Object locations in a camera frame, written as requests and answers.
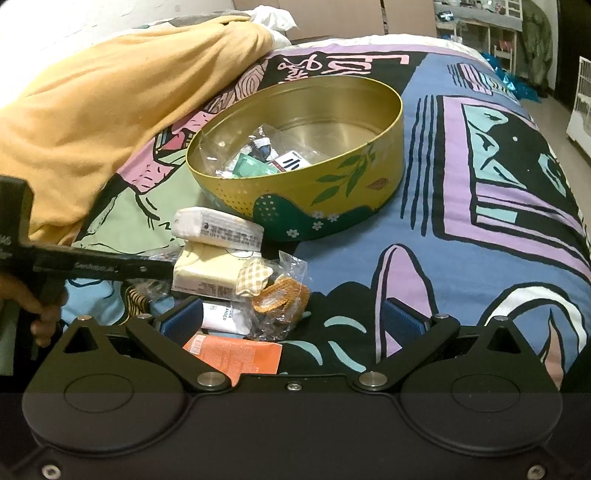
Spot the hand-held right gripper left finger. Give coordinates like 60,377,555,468
44,298,232,394

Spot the clear bag with checked star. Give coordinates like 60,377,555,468
239,250,311,343

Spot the person's left hand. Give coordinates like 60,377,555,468
0,272,64,349

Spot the beige wardrobe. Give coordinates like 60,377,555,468
276,0,438,45

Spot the clear bag of small parts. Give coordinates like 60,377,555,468
198,121,283,180

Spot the round gold floral tin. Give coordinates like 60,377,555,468
186,76,406,243

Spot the yellow blanket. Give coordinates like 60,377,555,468
0,15,283,247

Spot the green sachet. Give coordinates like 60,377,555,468
230,154,274,179

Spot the shiny blue foil decoration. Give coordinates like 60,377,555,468
479,50,544,103

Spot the hanging green coat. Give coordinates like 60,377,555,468
518,0,556,89

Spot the cream packet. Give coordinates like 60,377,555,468
171,241,260,299

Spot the white cloth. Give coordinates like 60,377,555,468
244,4,302,45

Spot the white packet with black stripes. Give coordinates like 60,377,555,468
269,151,322,175

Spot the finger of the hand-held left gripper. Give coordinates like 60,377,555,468
119,255,186,283

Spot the colourful printed bedsheet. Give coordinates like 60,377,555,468
60,34,591,386

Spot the cluttered white shelf desk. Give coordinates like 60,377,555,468
433,0,526,71

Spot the white sachet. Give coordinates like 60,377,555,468
200,299,253,334

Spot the white wire pet cage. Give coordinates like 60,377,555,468
564,54,591,145

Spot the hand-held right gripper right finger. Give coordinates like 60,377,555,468
352,298,548,394

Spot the white tissue packet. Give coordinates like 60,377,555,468
172,206,265,253

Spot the orange sachet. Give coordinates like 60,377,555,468
182,334,284,376

